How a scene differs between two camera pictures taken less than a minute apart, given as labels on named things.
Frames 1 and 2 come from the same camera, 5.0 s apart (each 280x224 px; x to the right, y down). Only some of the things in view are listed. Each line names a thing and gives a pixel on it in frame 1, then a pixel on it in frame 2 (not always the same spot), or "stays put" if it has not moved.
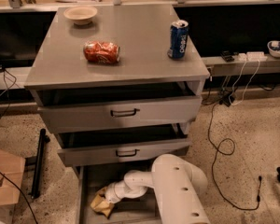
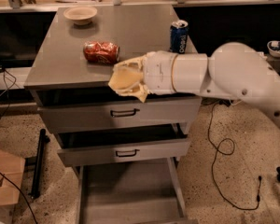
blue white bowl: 278,49 stays put
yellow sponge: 101,203 → 123,78
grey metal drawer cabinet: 118,86 stays put
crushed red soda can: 102,52 stays put
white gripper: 111,196 → 159,72
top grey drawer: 81,109 stays put
